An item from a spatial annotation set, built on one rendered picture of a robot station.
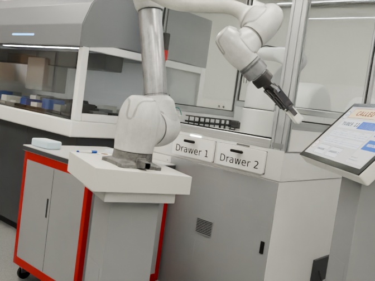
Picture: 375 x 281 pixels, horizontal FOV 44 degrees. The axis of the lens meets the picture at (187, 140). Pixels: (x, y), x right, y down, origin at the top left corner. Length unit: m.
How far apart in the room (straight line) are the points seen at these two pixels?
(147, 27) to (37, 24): 1.51
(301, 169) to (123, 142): 1.00
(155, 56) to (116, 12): 1.18
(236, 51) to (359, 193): 0.65
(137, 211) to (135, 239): 0.11
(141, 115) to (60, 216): 0.89
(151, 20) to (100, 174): 0.74
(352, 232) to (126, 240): 0.81
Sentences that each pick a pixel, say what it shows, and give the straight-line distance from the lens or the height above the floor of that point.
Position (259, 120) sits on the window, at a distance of 2.33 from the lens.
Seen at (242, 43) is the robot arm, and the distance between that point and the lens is 1.72.
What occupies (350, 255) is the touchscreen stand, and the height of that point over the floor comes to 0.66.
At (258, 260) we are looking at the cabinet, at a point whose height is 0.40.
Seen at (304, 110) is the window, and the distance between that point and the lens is 2.38.
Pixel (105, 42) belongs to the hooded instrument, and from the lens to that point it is 3.09.
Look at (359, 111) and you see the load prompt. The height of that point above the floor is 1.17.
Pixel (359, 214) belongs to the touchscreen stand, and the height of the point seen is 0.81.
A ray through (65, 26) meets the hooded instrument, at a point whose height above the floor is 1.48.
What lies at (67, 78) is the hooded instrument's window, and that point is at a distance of 3.08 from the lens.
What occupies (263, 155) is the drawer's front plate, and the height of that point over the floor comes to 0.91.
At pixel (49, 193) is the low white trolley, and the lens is 2.54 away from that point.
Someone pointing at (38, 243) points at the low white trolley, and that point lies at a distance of 2.65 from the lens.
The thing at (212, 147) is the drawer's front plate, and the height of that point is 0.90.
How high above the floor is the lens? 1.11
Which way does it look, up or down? 4 degrees down
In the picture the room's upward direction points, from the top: 8 degrees clockwise
